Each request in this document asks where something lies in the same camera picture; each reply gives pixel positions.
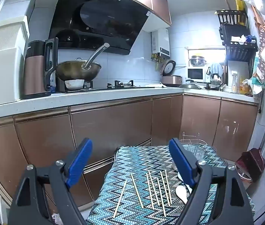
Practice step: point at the zigzag patterned table cloth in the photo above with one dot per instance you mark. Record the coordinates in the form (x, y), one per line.
(134, 159)

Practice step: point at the white and blue rags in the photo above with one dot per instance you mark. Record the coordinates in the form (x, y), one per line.
(242, 39)

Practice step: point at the yellow oil bottle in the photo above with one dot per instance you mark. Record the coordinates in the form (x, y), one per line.
(244, 86)

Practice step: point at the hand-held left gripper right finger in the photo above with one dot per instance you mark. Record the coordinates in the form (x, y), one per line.
(181, 161)

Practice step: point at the white kitchen countertop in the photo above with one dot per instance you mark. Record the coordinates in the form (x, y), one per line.
(76, 98)

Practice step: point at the copper and black kettle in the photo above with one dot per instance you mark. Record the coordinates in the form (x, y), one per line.
(35, 75)

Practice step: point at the blue and white salt bag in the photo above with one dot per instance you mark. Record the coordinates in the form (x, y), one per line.
(53, 82)

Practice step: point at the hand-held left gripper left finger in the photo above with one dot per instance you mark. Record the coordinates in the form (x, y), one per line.
(79, 161)

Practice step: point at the copper wall cabinet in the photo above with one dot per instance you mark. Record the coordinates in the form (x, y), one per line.
(156, 0)

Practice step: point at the yellow wrap roll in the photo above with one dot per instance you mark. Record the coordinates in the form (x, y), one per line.
(240, 4)

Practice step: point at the steel pot on microwave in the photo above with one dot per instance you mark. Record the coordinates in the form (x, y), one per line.
(197, 61)

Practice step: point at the white water heater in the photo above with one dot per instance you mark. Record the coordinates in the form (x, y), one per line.
(160, 42)

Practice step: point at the white cloth on counter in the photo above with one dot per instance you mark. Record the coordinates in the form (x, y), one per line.
(156, 85)

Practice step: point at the black gas stove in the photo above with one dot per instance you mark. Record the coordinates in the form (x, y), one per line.
(113, 88)

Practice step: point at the wooden rolling pin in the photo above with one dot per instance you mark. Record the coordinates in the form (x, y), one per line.
(227, 5)

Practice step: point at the black frying pan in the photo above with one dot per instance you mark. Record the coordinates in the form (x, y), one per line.
(213, 84)

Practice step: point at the white ceramic bowl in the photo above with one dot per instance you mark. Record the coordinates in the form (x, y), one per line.
(74, 84)

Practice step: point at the white microwave oven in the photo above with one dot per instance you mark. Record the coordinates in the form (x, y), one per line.
(195, 73)

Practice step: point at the bunch of wooden chopsticks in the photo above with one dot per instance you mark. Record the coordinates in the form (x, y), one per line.
(137, 190)

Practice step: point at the white ceramic spoon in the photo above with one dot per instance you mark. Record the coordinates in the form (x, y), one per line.
(181, 193)

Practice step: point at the blue hanging towel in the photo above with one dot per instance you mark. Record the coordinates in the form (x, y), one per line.
(215, 69)

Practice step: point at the brass gas valves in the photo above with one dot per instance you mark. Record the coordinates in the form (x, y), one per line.
(157, 61)

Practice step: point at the copper kitchen base cabinets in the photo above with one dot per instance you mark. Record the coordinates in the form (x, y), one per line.
(41, 140)

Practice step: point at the black range hood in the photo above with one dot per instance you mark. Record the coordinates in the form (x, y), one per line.
(95, 16)

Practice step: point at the clear spray bottle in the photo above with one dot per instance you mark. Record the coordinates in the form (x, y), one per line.
(234, 84)

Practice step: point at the teal and white cloth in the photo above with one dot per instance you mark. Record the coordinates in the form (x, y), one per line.
(256, 84)

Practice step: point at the steel pan lid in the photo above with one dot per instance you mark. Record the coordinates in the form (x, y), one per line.
(190, 85)

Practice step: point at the black wall rack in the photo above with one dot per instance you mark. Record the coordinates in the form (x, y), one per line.
(238, 51)

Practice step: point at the dark red dustpan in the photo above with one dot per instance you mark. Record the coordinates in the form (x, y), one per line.
(252, 161)

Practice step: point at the copper rice cooker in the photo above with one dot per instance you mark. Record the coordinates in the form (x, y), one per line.
(171, 78)

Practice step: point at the white boxy appliance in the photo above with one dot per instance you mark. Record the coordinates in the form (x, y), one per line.
(1, 75)

